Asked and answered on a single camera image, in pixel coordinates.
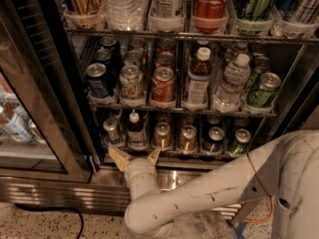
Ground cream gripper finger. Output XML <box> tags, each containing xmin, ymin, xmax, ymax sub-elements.
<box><xmin>148</xmin><ymin>147</ymin><xmax>161</xmax><ymax>165</ymax></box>
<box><xmin>108</xmin><ymin>145</ymin><xmax>130</xmax><ymax>171</ymax></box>

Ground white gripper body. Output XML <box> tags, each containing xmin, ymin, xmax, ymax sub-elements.
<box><xmin>124</xmin><ymin>158</ymin><xmax>160</xmax><ymax>200</ymax></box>

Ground brown drink bottle white cap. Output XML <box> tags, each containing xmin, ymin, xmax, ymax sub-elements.
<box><xmin>128</xmin><ymin>112</ymin><xmax>147</xmax><ymax>150</ymax></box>

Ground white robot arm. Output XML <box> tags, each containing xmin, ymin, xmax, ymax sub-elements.
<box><xmin>108</xmin><ymin>130</ymin><xmax>319</xmax><ymax>239</ymax></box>

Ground copper can bottom shelf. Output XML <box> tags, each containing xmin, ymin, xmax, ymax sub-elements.
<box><xmin>154</xmin><ymin>122</ymin><xmax>171</xmax><ymax>148</ymax></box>

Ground steel fridge base grille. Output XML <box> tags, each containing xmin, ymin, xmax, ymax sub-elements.
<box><xmin>0</xmin><ymin>165</ymin><xmax>260</xmax><ymax>225</ymax></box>

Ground silver can bottom shelf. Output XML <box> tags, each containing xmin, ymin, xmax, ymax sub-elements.
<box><xmin>103</xmin><ymin>118</ymin><xmax>124</xmax><ymax>144</ymax></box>

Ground bronze can bottom shelf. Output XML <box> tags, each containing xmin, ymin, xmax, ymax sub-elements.
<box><xmin>177</xmin><ymin>124</ymin><xmax>196</xmax><ymax>151</ymax></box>

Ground blue pepsi can bottom shelf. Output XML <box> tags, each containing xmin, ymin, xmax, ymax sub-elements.
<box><xmin>202</xmin><ymin>126</ymin><xmax>224</xmax><ymax>154</ymax></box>

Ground glass fridge door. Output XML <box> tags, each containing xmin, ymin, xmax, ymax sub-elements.
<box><xmin>0</xmin><ymin>0</ymin><xmax>90</xmax><ymax>182</ymax></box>

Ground green can bottom shelf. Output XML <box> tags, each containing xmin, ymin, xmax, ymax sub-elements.
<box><xmin>227</xmin><ymin>128</ymin><xmax>251</xmax><ymax>155</ymax></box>

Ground iced tea bottle middle shelf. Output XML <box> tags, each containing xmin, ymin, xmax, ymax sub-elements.
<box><xmin>183</xmin><ymin>47</ymin><xmax>211</xmax><ymax>104</ymax></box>

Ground clear water bottle middle shelf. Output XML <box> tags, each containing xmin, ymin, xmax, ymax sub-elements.
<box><xmin>212</xmin><ymin>54</ymin><xmax>250</xmax><ymax>113</ymax></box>

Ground clear water bottle shelf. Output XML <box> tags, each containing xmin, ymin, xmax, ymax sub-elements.
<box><xmin>105</xmin><ymin>0</ymin><xmax>149</xmax><ymax>31</ymax></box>
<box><xmin>212</xmin><ymin>54</ymin><xmax>250</xmax><ymax>113</ymax></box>

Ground green can middle shelf front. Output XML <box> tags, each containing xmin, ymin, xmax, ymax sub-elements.
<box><xmin>246</xmin><ymin>72</ymin><xmax>281</xmax><ymax>109</ymax></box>

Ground white label bottle top shelf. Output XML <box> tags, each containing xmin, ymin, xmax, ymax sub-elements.
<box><xmin>149</xmin><ymin>0</ymin><xmax>183</xmax><ymax>32</ymax></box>

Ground clear water bottle top shelf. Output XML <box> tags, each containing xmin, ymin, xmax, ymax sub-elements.
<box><xmin>105</xmin><ymin>0</ymin><xmax>149</xmax><ymax>31</ymax></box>

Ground gold tall can top shelf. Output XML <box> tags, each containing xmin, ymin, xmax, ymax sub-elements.
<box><xmin>65</xmin><ymin>0</ymin><xmax>104</xmax><ymax>29</ymax></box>

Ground red coca-cola bottle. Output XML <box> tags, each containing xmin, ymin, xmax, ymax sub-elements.
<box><xmin>192</xmin><ymin>0</ymin><xmax>226</xmax><ymax>32</ymax></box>

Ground green tall can top shelf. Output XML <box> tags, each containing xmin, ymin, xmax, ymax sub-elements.
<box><xmin>233</xmin><ymin>0</ymin><xmax>275</xmax><ymax>35</ymax></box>

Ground striped can top shelf right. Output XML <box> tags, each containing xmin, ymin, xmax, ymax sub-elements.
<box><xmin>275</xmin><ymin>0</ymin><xmax>319</xmax><ymax>27</ymax></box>

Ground red soda can front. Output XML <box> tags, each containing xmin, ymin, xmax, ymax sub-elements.
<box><xmin>152</xmin><ymin>67</ymin><xmax>175</xmax><ymax>103</ymax></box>

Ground red soda can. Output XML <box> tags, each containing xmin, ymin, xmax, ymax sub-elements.
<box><xmin>152</xmin><ymin>67</ymin><xmax>175</xmax><ymax>103</ymax></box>
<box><xmin>155</xmin><ymin>52</ymin><xmax>175</xmax><ymax>70</ymax></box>

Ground dark blue front can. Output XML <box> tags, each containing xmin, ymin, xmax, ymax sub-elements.
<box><xmin>86</xmin><ymin>63</ymin><xmax>114</xmax><ymax>99</ymax></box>

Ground dark blue can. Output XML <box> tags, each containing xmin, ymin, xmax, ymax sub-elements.
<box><xmin>94</xmin><ymin>49</ymin><xmax>114</xmax><ymax>71</ymax></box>
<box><xmin>86</xmin><ymin>63</ymin><xmax>114</xmax><ymax>99</ymax></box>

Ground white green soda can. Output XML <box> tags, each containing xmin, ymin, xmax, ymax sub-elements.
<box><xmin>120</xmin><ymin>65</ymin><xmax>144</xmax><ymax>100</ymax></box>

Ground clear plastic bag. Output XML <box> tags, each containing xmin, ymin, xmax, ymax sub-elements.
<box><xmin>123</xmin><ymin>211</ymin><xmax>237</xmax><ymax>239</ymax></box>

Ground black power cable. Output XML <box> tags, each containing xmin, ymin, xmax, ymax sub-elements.
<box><xmin>14</xmin><ymin>203</ymin><xmax>86</xmax><ymax>239</ymax></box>

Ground orange cable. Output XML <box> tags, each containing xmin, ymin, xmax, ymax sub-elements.
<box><xmin>244</xmin><ymin>152</ymin><xmax>274</xmax><ymax>225</ymax></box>

